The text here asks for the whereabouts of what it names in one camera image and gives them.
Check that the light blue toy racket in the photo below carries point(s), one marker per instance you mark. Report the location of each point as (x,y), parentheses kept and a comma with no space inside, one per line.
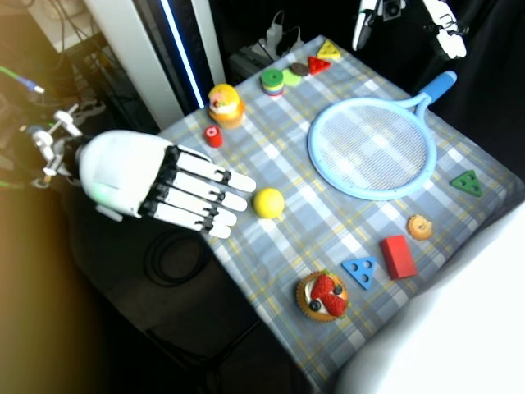
(428,164)

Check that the power strip with white plugs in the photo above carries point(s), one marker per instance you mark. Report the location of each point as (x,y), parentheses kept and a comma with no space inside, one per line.
(272,39)

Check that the yellow orange toy cupcake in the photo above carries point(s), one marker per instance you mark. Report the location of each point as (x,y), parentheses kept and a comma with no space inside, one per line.
(225,107)

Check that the toy cookie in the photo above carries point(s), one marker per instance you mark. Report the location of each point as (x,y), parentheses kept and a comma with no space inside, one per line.
(419,227)

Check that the light green disc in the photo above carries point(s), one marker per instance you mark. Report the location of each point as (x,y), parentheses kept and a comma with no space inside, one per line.
(292,78)

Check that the white robot body shell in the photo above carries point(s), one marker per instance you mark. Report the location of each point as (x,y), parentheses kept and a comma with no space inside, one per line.
(451,328)

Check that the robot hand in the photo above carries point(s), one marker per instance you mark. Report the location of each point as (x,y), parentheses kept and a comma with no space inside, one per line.
(451,43)
(119,172)

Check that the toy strawberry tart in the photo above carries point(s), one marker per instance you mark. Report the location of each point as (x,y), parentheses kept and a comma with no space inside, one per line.
(322,296)

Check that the blue checked tablecloth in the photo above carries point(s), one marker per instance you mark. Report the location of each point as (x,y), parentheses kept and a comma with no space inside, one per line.
(311,238)

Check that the red rectangular block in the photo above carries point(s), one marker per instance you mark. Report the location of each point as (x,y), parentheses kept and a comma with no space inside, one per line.
(398,257)

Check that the blue triangle block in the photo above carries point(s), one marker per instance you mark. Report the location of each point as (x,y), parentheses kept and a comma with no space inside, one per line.
(362,268)

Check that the white column with blue light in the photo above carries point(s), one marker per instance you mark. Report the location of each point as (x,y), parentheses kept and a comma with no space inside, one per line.
(135,57)

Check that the yellow triangle block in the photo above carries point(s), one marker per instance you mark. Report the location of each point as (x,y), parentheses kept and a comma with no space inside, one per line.
(329,51)

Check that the green triangle block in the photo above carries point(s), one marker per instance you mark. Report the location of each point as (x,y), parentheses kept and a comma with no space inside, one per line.
(467,183)

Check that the yellow ball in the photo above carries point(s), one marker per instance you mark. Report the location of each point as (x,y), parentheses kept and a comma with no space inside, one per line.
(268,202)

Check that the brown disc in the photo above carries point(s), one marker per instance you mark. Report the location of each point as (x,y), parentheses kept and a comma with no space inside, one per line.
(299,69)

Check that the red triangle block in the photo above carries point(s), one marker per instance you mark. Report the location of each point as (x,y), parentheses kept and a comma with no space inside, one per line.
(318,65)

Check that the red toy cylinder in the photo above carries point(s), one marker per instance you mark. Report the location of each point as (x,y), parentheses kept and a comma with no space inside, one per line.
(213,136)

